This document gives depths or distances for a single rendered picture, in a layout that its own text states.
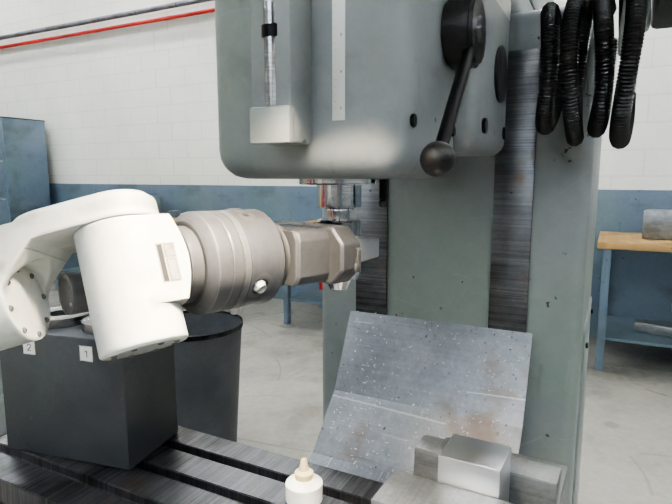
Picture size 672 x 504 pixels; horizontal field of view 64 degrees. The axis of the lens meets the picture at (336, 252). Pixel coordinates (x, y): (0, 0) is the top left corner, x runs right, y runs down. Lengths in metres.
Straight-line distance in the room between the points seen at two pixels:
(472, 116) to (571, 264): 0.35
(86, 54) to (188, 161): 2.04
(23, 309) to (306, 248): 0.23
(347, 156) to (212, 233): 0.13
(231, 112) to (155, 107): 6.20
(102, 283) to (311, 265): 0.18
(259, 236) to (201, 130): 5.80
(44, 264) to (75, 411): 0.42
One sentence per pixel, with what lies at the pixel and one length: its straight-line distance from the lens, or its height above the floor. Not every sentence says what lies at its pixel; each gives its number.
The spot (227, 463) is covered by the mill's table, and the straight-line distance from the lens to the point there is 0.86.
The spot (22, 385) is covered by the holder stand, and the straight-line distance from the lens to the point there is 0.93.
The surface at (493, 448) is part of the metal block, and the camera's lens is 0.60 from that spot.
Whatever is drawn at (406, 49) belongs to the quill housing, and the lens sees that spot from 0.48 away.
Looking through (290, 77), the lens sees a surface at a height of 1.39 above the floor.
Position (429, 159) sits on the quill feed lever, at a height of 1.33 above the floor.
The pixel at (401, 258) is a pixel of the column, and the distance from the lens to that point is 0.95.
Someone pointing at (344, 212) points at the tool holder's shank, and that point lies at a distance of 0.56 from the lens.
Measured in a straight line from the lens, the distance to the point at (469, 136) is 0.63.
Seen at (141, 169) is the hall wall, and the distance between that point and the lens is 6.88.
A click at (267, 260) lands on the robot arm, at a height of 1.24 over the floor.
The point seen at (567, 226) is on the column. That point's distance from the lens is 0.88.
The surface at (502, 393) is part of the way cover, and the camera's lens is 0.91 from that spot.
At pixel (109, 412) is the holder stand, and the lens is 0.84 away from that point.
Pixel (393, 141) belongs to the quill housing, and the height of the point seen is 1.34.
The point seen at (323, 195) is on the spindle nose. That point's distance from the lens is 0.55.
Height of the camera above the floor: 1.31
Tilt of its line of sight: 8 degrees down
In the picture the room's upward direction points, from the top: straight up
